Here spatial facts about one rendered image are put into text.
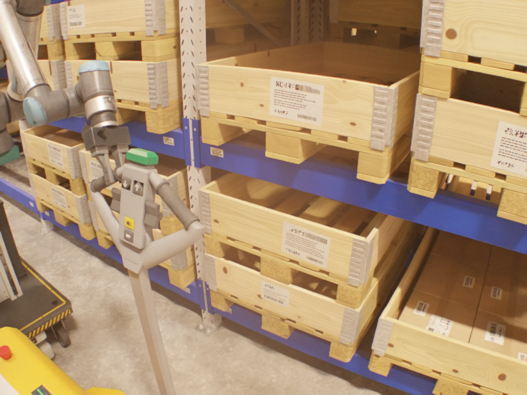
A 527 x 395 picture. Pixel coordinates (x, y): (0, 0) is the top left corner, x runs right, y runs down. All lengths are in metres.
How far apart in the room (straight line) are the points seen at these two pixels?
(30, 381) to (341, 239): 1.17
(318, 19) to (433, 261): 1.70
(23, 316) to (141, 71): 1.44
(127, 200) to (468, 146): 1.00
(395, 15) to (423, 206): 1.43
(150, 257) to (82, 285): 2.00
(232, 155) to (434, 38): 0.98
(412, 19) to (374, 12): 0.25
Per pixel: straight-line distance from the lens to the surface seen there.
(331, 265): 1.67
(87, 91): 1.18
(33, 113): 1.23
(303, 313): 1.89
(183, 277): 2.35
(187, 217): 0.95
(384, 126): 1.38
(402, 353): 1.83
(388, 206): 1.53
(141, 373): 2.35
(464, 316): 2.06
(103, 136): 1.13
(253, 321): 2.24
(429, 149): 1.36
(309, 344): 2.12
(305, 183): 1.64
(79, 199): 2.83
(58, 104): 1.25
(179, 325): 2.57
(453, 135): 1.33
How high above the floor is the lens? 1.77
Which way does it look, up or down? 27 degrees down
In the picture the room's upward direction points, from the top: straight up
